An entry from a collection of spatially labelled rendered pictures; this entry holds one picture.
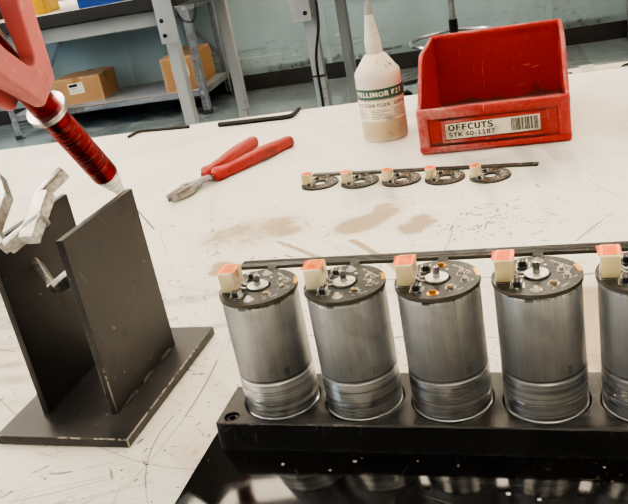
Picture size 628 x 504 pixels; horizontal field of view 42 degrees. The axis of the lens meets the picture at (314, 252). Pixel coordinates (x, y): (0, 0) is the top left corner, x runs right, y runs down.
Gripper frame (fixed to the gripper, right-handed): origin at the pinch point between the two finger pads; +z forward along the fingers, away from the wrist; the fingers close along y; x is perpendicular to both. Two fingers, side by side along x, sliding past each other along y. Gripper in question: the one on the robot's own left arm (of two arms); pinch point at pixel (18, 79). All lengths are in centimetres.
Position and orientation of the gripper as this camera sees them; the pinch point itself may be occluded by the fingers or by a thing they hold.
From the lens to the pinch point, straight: 31.5
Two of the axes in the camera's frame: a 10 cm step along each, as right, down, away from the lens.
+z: 3.0, 5.0, 8.1
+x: -1.2, 8.6, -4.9
